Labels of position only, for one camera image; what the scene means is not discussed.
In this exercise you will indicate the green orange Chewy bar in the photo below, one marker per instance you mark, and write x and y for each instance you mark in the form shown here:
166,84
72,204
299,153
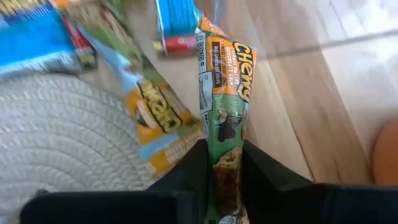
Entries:
227,109

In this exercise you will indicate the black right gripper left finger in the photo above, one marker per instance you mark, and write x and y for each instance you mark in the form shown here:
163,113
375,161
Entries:
140,208

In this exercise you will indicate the orange plastic basket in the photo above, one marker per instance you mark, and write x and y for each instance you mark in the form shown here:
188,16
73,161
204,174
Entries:
388,155

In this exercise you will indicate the light blue orange Chewy bar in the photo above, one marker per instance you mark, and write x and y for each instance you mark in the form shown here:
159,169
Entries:
155,112

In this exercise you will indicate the round woven beige mat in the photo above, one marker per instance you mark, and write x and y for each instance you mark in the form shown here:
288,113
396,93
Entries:
62,140

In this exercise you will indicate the blue red granola bar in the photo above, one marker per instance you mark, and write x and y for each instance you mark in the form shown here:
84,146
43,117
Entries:
31,40
177,18

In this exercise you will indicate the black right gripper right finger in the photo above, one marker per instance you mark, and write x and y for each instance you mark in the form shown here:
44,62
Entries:
295,205

